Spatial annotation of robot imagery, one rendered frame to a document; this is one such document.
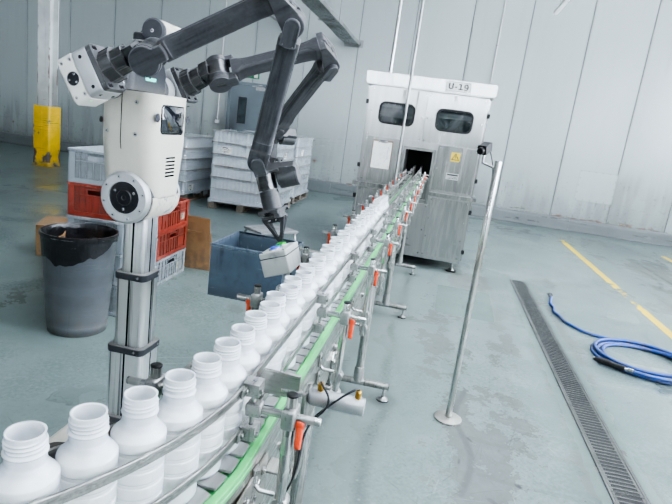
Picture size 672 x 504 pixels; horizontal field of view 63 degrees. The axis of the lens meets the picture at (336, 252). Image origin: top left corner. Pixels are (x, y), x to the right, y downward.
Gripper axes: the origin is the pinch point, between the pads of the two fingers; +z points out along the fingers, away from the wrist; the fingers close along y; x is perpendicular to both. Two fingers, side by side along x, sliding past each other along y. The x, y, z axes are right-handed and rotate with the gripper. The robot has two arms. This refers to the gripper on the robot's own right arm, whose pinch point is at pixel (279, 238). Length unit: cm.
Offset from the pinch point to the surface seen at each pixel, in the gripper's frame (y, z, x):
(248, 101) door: 1020, -180, 341
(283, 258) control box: -10.2, 4.4, -3.2
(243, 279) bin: 50, 20, 36
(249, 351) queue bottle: -81, 6, -18
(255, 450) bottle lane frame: -85, 20, -17
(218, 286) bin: 50, 21, 47
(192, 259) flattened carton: 310, 43, 191
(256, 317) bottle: -75, 3, -18
